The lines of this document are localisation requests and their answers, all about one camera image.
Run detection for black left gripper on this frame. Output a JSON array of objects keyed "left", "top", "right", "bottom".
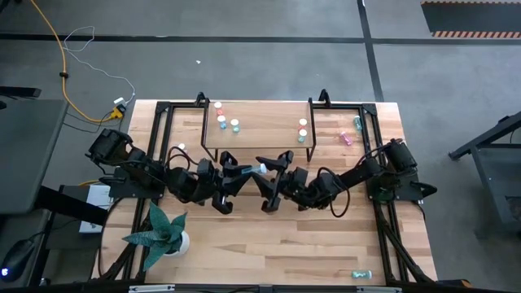
[{"left": 197, "top": 150, "right": 256, "bottom": 216}]

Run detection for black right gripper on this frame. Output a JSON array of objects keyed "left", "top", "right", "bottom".
[{"left": 252, "top": 149, "right": 310, "bottom": 215}]

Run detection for wooden shelf black metal legs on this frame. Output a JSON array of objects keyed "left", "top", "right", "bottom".
[{"left": 201, "top": 100, "right": 317, "bottom": 164}]

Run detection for artificial plant in white pot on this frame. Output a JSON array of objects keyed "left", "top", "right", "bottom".
[{"left": 120, "top": 201, "right": 191, "bottom": 273}]

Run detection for yellow and white power plug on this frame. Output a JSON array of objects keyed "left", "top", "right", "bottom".
[{"left": 112, "top": 96, "right": 128, "bottom": 121}]

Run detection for silver aluminium extrusion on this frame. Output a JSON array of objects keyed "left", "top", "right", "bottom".
[
  {"left": 357, "top": 286, "right": 403, "bottom": 293},
  {"left": 128, "top": 284, "right": 176, "bottom": 293}
]

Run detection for white box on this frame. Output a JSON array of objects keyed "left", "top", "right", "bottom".
[{"left": 79, "top": 183, "right": 113, "bottom": 235}]

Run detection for black desk support bar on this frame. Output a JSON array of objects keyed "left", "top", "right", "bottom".
[{"left": 36, "top": 185, "right": 109, "bottom": 227}]

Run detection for dark grey desk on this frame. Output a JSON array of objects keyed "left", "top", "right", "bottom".
[{"left": 0, "top": 213, "right": 56, "bottom": 286}]

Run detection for black metal cart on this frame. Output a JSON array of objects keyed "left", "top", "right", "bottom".
[{"left": 448, "top": 110, "right": 521, "bottom": 241}]

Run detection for black computer mouse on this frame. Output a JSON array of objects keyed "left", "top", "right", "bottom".
[{"left": 0, "top": 238, "right": 36, "bottom": 282}]

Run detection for black mat with hazard stripes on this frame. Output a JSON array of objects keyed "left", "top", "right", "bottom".
[{"left": 420, "top": 0, "right": 521, "bottom": 40}]

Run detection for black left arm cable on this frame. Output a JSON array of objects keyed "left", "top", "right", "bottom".
[{"left": 164, "top": 145, "right": 200, "bottom": 172}]

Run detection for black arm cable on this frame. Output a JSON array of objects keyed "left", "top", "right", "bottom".
[
  {"left": 317, "top": 166, "right": 351, "bottom": 219},
  {"left": 164, "top": 145, "right": 200, "bottom": 172}
]

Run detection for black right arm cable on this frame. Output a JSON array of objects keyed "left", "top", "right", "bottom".
[{"left": 317, "top": 166, "right": 351, "bottom": 219}]

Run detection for white cable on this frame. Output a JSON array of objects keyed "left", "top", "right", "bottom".
[{"left": 63, "top": 26, "right": 137, "bottom": 105}]

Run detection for yellow cable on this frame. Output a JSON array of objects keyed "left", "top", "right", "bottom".
[{"left": 28, "top": 0, "right": 125, "bottom": 123}]

